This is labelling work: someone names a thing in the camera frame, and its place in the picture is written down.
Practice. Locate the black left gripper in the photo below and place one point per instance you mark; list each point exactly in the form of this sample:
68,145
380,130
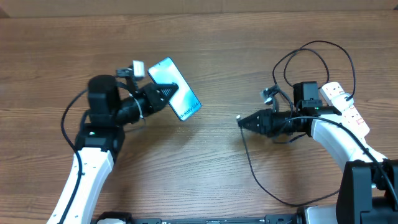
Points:
152,93

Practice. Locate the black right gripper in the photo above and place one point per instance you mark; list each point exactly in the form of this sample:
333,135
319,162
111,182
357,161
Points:
265,118

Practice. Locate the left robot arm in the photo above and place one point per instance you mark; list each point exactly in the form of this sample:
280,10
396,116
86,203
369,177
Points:
98,143

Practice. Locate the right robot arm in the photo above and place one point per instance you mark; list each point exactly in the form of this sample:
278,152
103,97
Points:
368,189

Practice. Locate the white charger plug adapter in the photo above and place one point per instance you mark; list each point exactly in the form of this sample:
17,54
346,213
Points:
342,102

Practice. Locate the white power strip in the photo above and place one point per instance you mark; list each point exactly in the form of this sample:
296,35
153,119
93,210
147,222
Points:
351,117

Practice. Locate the cardboard board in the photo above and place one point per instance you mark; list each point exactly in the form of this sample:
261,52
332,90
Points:
69,8

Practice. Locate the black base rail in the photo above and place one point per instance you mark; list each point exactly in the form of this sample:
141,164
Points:
126,218

